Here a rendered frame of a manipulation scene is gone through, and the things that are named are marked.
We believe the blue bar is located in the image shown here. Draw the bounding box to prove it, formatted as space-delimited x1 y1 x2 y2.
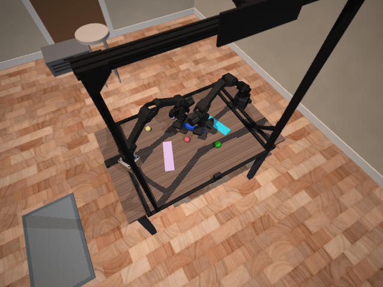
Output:
182 122 196 131

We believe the cyan rectangle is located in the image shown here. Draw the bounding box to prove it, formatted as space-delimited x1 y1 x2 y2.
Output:
208 116 231 135

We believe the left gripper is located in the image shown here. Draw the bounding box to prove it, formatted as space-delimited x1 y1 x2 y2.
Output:
172 108 190 130

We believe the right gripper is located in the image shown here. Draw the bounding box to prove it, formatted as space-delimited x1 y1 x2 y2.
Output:
193 113 209 136

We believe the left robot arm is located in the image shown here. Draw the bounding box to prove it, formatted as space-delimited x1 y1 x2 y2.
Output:
125 94 194 159

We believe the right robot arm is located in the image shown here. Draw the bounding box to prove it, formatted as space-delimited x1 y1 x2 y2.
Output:
187 73 251 130

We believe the lavender flat rectangle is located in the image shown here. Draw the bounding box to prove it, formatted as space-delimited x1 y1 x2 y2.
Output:
163 141 175 172

